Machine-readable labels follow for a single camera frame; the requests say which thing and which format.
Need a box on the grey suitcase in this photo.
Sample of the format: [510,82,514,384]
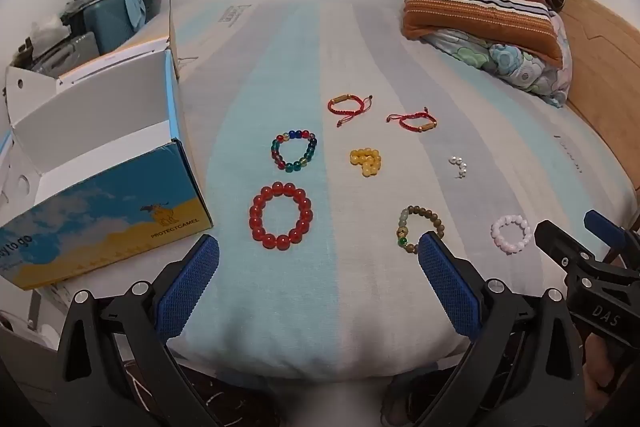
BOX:
[10,32,101,75]

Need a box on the pale pink bead bracelet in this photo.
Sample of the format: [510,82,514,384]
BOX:
[490,214,531,255]

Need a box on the multicolour glass bead bracelet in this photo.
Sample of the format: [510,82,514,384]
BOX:
[271,130,318,172]

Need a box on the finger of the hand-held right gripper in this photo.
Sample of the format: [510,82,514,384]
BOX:
[584,209,640,258]
[534,220,608,280]

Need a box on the blue and yellow cardboard box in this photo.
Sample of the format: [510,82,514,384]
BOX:
[0,0,213,290]

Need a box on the red bead bracelet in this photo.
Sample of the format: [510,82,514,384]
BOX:
[248,182,314,252]

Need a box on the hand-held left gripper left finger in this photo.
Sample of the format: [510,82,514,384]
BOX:
[57,234,236,427]

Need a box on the striped red and orange pillow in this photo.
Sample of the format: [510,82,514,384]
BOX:
[402,0,566,68]

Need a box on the teal cloth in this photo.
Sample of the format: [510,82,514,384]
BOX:
[120,0,147,32]

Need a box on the brown wooden bead bracelet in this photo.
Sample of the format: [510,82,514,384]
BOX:
[397,205,446,253]

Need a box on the person's right hand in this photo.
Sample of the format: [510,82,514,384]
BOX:
[582,334,631,425]

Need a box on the teal suitcase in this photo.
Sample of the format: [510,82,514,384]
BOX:
[82,0,163,55]

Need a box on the yellow bead bracelet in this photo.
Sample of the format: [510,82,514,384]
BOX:
[349,148,383,178]

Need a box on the wooden headboard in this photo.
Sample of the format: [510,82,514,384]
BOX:
[560,0,640,228]

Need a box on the red cord bracelet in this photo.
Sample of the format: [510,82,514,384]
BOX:
[386,106,439,134]
[327,93,375,128]

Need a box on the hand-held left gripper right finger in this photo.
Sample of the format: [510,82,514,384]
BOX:
[417,231,586,427]

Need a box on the floral quilt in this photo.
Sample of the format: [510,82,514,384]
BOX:
[425,14,573,108]

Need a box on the white plastic bag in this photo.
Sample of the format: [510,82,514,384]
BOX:
[32,14,68,45]

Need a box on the striped mattress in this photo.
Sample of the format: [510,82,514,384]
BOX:
[0,0,636,380]

